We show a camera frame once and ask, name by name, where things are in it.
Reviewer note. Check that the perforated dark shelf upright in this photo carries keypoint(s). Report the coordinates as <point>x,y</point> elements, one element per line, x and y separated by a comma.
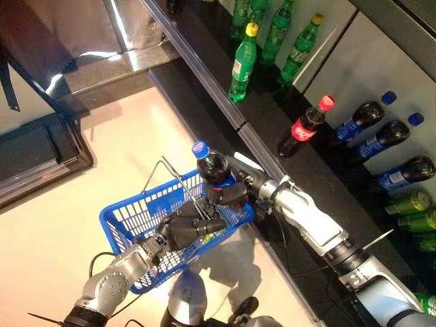
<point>37,81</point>

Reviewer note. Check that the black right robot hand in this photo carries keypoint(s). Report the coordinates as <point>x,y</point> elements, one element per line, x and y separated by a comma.
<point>253,184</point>

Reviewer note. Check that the small Pepsi bottle blue cap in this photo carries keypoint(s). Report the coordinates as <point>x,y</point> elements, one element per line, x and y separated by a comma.
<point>385,138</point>
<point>213,167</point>
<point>361,119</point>
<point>408,173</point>

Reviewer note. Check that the dark shelf base frame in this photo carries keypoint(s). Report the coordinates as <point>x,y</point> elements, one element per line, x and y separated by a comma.
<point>34,150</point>

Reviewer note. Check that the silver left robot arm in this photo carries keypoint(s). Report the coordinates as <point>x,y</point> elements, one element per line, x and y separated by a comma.
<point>116,276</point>

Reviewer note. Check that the black shelf board clear rail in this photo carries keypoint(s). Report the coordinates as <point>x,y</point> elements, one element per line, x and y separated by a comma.
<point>190,109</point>
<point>204,68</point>
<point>306,177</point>
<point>293,259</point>

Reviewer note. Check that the blue plastic shopping basket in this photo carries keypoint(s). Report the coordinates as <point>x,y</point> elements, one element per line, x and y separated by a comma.
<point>153,207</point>

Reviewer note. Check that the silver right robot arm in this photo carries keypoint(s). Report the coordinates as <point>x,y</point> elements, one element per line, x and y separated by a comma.
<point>313,218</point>

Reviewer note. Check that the black metal post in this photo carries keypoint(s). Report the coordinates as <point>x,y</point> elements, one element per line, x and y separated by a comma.
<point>114,24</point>

